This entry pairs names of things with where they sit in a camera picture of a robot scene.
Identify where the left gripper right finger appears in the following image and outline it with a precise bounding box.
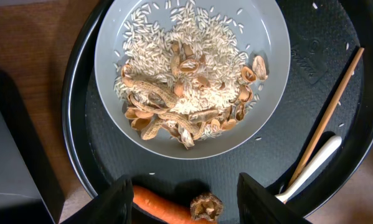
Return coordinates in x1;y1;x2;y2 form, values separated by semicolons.
237;172;309;224

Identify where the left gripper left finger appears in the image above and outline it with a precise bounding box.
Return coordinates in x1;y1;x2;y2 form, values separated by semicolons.
64;175;134;224

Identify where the wooden chopstick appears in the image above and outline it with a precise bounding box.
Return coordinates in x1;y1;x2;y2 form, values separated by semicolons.
288;47;364;187

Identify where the white plastic fork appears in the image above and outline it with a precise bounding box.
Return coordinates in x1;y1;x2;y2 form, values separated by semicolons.
276;136;342;203

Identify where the peanut shells and rice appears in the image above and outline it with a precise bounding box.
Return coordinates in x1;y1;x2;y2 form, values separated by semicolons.
114;1;268;148

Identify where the orange carrot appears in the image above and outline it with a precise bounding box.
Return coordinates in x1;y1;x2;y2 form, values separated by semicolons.
133;185;213;224

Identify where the black rectangular tray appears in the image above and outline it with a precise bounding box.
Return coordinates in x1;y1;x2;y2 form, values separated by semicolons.
0;69;64;223

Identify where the round black serving tray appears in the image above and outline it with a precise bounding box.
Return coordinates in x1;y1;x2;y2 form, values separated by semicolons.
62;1;373;223

